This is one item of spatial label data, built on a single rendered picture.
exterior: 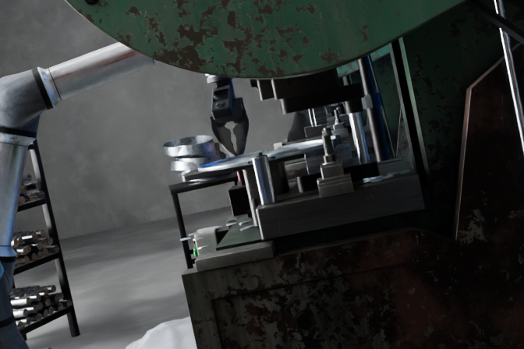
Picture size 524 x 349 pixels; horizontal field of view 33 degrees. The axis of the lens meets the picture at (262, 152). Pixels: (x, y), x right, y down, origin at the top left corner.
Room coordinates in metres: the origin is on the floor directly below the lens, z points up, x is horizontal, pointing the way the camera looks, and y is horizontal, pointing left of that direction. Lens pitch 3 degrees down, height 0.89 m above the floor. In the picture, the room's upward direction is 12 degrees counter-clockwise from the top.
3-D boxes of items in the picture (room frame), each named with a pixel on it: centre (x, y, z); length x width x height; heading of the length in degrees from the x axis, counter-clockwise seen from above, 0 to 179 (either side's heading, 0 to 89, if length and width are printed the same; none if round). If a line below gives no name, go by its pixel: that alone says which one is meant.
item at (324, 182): (1.65, -0.12, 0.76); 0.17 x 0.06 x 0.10; 175
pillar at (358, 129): (1.73, -0.19, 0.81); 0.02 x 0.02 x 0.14
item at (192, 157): (4.90, 0.34, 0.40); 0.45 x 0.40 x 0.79; 7
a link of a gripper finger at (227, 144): (2.19, 0.07, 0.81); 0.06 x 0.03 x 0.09; 175
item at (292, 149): (1.83, -0.01, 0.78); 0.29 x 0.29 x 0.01
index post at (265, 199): (1.66, 0.01, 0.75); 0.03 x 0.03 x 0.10; 85
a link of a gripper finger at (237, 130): (2.19, 0.04, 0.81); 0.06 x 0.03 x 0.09; 175
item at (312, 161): (1.82, -0.13, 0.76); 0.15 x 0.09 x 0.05; 175
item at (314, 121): (1.82, -0.13, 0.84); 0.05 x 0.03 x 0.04; 175
